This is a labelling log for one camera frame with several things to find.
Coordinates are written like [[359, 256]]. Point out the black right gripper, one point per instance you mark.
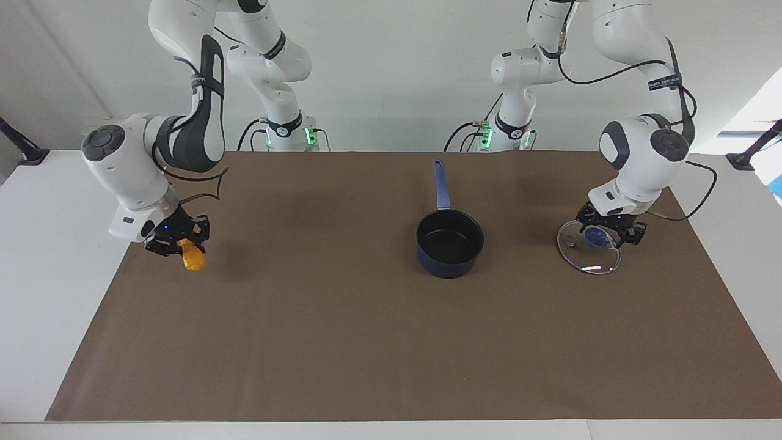
[[174, 225]]

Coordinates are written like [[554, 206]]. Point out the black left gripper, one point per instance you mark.
[[614, 215]]

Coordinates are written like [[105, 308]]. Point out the yellow toy corn cob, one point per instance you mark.
[[195, 261]]

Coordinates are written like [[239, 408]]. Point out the glass lid with blue knob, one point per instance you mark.
[[586, 261]]

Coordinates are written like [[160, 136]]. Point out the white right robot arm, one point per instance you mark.
[[122, 171]]

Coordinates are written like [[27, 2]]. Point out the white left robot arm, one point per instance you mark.
[[647, 159]]

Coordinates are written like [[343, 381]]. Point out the dark blue saucepan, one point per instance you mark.
[[449, 264]]

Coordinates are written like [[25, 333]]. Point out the light blue item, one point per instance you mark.
[[777, 186]]

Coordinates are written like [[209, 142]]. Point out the brown table mat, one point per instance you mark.
[[336, 336]]

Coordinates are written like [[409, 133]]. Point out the black camera stand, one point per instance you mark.
[[33, 156], [742, 162]]

